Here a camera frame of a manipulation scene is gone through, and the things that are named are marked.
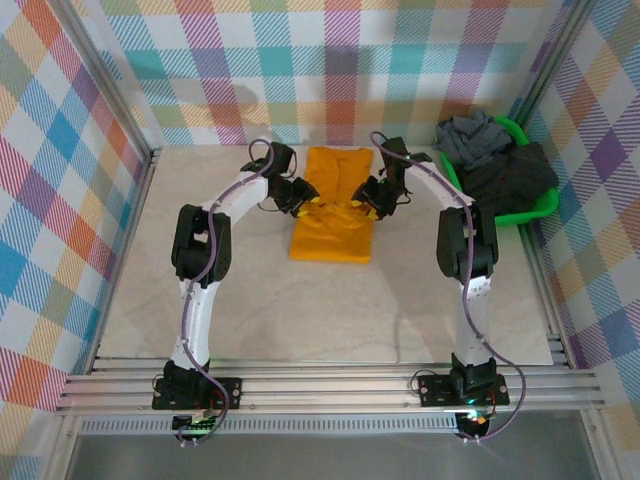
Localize yellow t-shirt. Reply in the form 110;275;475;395
288;145;375;265

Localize grey t-shirt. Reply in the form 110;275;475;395
432;109;514;170

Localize black t-shirt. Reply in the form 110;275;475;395
457;141;560;216

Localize green plastic bin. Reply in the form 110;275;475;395
438;115;560;229

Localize aluminium mounting rails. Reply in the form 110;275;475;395
54;359;606;416

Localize black controller board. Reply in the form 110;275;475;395
172;410;224;437
457;408;495;437

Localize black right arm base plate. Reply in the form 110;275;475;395
417;372;511;409

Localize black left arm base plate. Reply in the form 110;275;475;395
151;375;245;412

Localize slotted grey cable duct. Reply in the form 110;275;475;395
79;418;461;435

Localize aluminium frame post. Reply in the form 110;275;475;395
49;0;164;169
512;0;601;131

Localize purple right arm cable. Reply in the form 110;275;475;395
369;130;526;444

